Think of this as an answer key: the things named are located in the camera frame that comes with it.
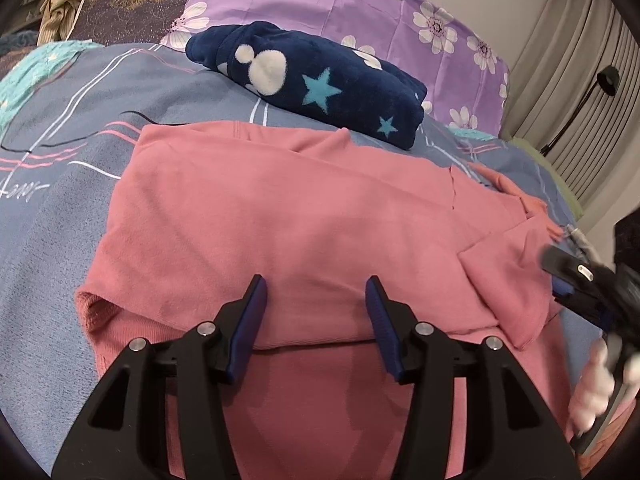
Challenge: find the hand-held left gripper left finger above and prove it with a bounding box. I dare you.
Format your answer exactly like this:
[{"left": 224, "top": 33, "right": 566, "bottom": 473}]
[{"left": 52, "top": 275, "right": 269, "bottom": 480}]

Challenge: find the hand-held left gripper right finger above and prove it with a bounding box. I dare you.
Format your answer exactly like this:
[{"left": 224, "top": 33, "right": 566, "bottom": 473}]
[{"left": 364, "top": 275, "right": 584, "bottom": 480}]

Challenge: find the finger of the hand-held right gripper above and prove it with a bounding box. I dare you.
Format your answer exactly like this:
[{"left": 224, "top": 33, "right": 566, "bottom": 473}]
[
  {"left": 539, "top": 244, "right": 619, "bottom": 292},
  {"left": 552, "top": 284, "right": 615, "bottom": 332}
]

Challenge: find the pink garment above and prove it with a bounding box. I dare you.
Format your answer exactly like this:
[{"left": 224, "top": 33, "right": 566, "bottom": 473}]
[{"left": 75, "top": 122, "right": 631, "bottom": 480}]

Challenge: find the person's right hand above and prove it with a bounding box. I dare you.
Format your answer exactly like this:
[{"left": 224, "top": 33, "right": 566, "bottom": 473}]
[{"left": 570, "top": 341, "right": 616, "bottom": 433}]

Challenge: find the green bed sheet edge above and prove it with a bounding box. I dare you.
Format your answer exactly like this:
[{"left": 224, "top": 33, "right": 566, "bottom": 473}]
[{"left": 505, "top": 137, "right": 586, "bottom": 216}]

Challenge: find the black gooseneck lamp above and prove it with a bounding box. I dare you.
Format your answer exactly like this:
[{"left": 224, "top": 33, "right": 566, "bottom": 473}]
[{"left": 540, "top": 66, "right": 621, "bottom": 157}]

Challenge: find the beige pleated curtain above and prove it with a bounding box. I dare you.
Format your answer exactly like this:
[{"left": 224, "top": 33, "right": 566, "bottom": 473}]
[{"left": 500, "top": 0, "right": 640, "bottom": 221}]

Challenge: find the blue-grey striped bed blanket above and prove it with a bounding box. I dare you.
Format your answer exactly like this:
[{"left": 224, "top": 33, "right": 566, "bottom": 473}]
[{"left": 0, "top": 42, "right": 581, "bottom": 480}]

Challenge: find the navy star print fleece blanket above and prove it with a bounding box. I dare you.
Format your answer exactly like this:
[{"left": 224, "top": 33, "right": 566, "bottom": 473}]
[{"left": 185, "top": 20, "right": 428, "bottom": 151}]

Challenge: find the teal patterned bed sheet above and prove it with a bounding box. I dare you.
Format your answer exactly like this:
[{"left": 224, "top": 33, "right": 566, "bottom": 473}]
[{"left": 0, "top": 40, "right": 101, "bottom": 131}]

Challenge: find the purple floral pillow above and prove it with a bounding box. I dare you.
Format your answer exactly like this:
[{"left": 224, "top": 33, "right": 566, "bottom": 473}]
[{"left": 160, "top": 0, "right": 511, "bottom": 133}]

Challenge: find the dark gold tree print cloth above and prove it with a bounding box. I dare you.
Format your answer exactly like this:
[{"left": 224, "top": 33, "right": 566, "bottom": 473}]
[{"left": 65, "top": 0, "right": 216, "bottom": 46}]

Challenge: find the blue knitted cloth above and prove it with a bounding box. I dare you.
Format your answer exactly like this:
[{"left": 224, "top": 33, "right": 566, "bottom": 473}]
[{"left": 0, "top": 30, "right": 41, "bottom": 58}]

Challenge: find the beige striped cloth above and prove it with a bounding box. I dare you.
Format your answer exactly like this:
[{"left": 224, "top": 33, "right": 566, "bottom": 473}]
[{"left": 40, "top": 0, "right": 101, "bottom": 43}]

